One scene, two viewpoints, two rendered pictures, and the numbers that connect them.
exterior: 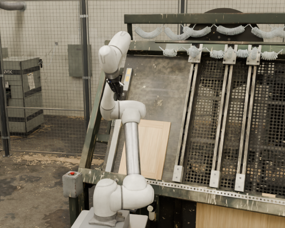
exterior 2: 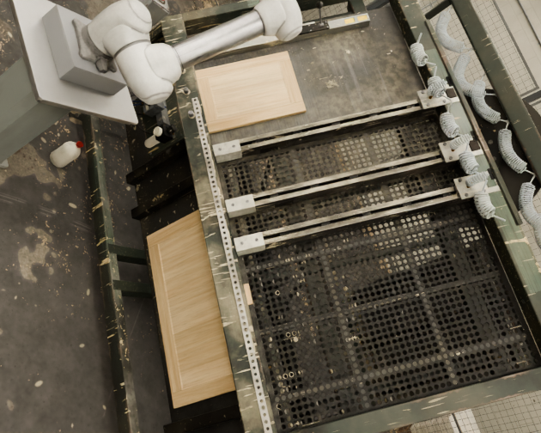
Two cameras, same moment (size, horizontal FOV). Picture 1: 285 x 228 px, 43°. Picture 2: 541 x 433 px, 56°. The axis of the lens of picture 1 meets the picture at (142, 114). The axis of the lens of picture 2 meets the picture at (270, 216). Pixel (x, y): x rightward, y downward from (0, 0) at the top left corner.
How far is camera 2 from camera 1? 0.96 m
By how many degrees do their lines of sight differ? 12
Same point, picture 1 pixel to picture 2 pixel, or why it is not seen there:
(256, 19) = not seen: outside the picture
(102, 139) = not seen: hidden behind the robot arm
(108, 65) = not seen: outside the picture
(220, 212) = (203, 246)
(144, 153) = (240, 93)
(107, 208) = (102, 33)
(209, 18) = (514, 109)
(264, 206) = (226, 292)
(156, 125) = (292, 93)
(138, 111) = (283, 20)
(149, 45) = (419, 25)
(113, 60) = not seen: outside the picture
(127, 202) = (124, 58)
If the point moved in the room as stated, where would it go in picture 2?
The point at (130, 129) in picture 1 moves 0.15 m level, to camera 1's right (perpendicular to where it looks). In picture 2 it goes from (247, 21) to (263, 54)
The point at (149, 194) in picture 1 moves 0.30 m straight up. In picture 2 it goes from (152, 88) to (213, 45)
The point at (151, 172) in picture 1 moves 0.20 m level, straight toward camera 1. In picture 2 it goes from (215, 114) to (192, 111)
